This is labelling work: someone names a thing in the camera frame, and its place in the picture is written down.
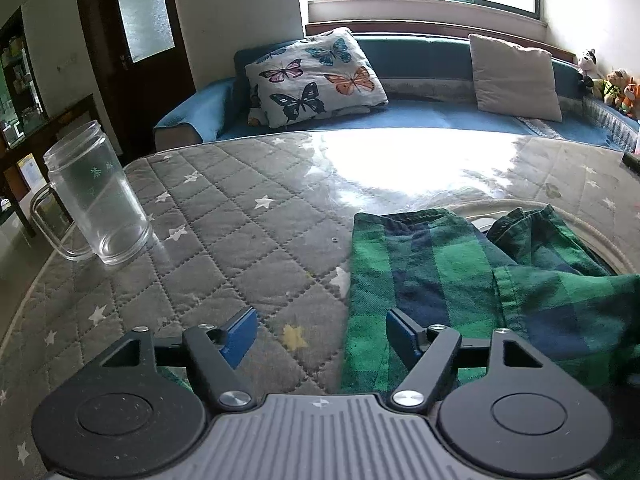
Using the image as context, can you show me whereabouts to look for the green blue plaid shirt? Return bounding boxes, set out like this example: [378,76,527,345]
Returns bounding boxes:
[341,206,639,479]

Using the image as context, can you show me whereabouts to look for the grey quilted star table cover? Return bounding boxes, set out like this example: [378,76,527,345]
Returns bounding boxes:
[1,128,639,479]

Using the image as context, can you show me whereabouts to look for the clear glass mug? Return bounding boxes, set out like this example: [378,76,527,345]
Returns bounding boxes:
[29,120,152,266]

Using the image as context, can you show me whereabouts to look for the black cylindrical remote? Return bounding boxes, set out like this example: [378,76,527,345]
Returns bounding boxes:
[622,153,640,176]

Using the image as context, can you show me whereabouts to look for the dark wooden side table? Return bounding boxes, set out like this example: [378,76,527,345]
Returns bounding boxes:
[0,93,99,237]

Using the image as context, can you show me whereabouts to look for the dark wooden display cabinet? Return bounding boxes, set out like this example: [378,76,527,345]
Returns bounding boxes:
[1,9,48,148]

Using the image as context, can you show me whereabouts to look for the beige square cushion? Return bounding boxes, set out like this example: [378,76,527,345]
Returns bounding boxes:
[469,35,562,122]

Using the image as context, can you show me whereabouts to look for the blue sofa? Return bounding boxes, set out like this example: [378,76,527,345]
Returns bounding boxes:
[154,34,639,152]

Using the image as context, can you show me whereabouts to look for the stuffed toy animals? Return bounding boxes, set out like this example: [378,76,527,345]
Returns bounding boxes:
[577,49,639,119]

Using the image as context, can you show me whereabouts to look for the butterfly print pillow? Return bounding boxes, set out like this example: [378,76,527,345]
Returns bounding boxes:
[245,27,388,129]

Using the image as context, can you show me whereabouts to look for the dark wooden door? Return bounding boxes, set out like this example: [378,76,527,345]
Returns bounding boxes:
[77,0,195,158]

